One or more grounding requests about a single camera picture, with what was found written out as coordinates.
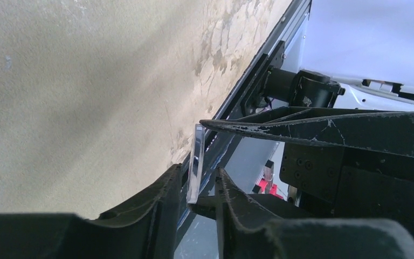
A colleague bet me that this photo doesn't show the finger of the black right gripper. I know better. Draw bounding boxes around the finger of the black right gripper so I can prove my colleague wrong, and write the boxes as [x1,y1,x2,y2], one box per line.
[200,107,414,158]
[188,194,314,220]

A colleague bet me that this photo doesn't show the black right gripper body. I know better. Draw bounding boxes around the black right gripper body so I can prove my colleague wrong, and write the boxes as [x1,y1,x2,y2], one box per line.
[279,144,414,238]

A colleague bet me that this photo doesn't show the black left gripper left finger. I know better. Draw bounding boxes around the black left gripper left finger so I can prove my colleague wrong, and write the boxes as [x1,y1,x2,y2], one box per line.
[0,164,181,258]

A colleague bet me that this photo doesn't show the clear dealer button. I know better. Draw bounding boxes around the clear dealer button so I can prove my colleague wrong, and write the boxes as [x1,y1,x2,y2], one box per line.
[186,124,205,204]

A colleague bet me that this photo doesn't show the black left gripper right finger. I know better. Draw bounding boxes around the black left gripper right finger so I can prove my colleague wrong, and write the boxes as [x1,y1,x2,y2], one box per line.
[215,168,414,258]

